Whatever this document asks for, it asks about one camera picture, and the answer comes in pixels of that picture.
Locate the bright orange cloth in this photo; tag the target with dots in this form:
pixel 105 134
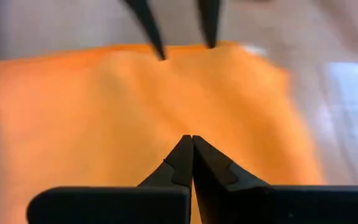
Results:
pixel 104 118

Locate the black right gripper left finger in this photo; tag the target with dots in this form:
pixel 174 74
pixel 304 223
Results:
pixel 104 205

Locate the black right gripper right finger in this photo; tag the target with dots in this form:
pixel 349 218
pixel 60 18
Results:
pixel 291 205

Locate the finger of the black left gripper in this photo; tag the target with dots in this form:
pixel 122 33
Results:
pixel 149 28
pixel 210 21

